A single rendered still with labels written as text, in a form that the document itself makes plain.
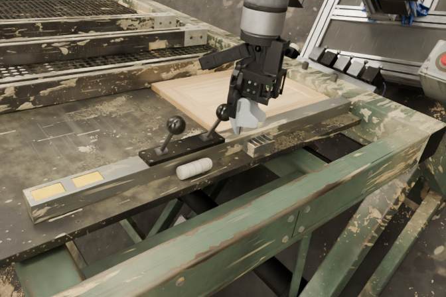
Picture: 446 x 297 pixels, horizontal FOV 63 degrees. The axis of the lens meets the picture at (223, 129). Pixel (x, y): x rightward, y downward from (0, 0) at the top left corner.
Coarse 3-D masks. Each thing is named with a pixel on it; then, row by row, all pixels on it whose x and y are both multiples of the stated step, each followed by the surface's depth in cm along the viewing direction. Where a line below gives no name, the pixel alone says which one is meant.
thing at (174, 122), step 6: (168, 120) 68; (174, 120) 67; (180, 120) 68; (168, 126) 68; (174, 126) 67; (180, 126) 67; (174, 132) 68; (180, 132) 68; (168, 138) 72; (156, 150) 75; (162, 150) 75
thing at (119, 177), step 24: (336, 96) 119; (288, 120) 99; (312, 120) 106; (240, 144) 89; (96, 168) 71; (120, 168) 72; (144, 168) 73; (168, 168) 77; (24, 192) 63; (72, 192) 64; (96, 192) 67; (120, 192) 71; (48, 216) 63
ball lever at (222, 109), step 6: (222, 108) 74; (216, 114) 75; (222, 114) 74; (216, 120) 78; (222, 120) 75; (228, 120) 76; (216, 126) 79; (210, 132) 81; (204, 138) 82; (210, 138) 83
